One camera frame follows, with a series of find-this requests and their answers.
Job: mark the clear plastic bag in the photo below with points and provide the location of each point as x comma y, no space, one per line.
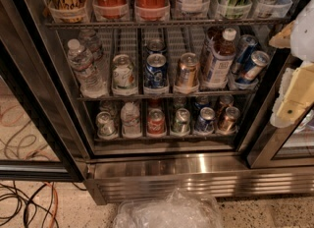
179,209

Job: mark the rear copper can bottom shelf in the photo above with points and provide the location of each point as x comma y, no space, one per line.
223,102

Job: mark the blue can middle shelf front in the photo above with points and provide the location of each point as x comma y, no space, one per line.
155,71

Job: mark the glass fridge door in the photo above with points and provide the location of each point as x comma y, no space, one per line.
270,146
34,136

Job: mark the blue silver can front right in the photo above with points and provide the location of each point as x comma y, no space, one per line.
257,61

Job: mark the small water bottle bottom shelf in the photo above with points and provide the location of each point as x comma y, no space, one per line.
130,117

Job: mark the water bottle middle shelf rear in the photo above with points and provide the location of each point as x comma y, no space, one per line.
90,39

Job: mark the tea bottle white cap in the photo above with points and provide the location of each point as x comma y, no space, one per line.
218,54

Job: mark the red cola can bottom shelf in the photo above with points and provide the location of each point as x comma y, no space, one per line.
156,122

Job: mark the green soda can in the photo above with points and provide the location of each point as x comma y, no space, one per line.
181,121

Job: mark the white green can middle shelf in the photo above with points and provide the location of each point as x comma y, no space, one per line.
123,72

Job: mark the blue can shelf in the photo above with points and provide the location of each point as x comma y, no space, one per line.
156,46
201,101
205,120
155,71

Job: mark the blue can middle shelf rear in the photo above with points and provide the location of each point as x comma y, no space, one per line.
156,46

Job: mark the water bottle middle shelf front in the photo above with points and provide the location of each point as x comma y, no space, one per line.
81,60

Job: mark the blue silver can rear right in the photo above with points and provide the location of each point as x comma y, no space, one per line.
245,47

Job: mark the copper can shelf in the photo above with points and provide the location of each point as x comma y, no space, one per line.
223,102
228,119

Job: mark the left glass fridge door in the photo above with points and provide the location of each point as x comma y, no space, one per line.
34,136

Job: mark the white green can bottom left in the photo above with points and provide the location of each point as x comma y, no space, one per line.
105,124

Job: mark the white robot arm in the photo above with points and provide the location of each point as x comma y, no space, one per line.
301,47

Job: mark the right glass fridge door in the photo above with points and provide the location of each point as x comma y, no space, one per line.
270,146

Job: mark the rear green can bottom shelf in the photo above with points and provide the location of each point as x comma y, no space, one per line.
179,102

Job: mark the rear blue can bottom shelf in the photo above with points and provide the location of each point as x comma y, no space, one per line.
201,101

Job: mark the stainless steel fridge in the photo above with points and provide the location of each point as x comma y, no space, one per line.
149,166

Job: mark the blue silver can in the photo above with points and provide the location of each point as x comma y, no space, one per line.
245,47
257,61

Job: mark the gold can middle shelf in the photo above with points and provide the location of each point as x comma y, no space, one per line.
187,70

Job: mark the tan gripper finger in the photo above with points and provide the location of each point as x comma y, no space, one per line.
296,92
282,39

